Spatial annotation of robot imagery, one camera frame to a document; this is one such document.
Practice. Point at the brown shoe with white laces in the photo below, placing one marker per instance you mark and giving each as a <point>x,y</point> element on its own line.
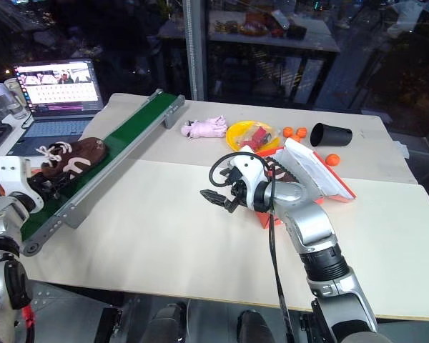
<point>80,153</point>

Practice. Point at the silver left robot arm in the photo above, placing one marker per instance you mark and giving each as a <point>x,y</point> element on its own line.
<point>0,218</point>

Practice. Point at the orange shoebox with white lid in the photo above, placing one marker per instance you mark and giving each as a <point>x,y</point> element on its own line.
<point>311,168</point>

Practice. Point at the yellow plate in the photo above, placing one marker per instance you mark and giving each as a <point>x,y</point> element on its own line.
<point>236,134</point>

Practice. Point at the metal window pillar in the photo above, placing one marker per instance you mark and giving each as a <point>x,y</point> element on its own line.
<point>196,50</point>

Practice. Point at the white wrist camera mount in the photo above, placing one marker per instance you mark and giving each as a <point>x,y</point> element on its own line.
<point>12,171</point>
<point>252,170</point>

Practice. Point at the small orange fruit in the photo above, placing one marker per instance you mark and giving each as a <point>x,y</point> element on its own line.
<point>302,131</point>
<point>333,159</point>
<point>289,132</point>
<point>296,139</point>

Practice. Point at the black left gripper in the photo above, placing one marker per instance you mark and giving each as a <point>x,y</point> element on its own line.
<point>39,187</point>

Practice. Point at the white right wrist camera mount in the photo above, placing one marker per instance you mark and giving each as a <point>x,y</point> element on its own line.
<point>252,170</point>

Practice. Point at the black bracket under table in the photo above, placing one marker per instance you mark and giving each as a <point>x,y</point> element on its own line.
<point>109,323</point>

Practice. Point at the black cup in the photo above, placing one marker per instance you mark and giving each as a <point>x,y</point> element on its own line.
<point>330,135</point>

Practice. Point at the brown shoe with white print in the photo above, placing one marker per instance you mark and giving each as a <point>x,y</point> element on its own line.
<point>283,175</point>

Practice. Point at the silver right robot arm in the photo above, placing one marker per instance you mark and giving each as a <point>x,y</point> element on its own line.
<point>307,221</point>

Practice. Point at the green conveyor belt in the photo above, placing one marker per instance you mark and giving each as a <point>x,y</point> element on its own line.
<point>136,128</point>

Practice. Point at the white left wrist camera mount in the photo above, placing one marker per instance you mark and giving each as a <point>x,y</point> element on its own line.
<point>12,171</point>

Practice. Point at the white capped bottle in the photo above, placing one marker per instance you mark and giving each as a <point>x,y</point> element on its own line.
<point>0,93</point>

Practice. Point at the pink plush toy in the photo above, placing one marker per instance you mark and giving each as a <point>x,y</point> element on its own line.
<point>205,128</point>

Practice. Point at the dark rounded shape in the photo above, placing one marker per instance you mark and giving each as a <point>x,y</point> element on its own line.
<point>168,323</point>
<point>254,327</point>

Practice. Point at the open laptop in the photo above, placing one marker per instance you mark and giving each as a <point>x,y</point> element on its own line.
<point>57,107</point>

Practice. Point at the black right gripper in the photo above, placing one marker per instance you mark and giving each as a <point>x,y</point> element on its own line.
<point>240,193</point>

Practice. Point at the white paper scrap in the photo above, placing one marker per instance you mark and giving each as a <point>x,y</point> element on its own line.
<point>401,149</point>

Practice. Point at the red toy in plastic bag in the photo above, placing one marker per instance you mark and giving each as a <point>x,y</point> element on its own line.
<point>260,135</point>

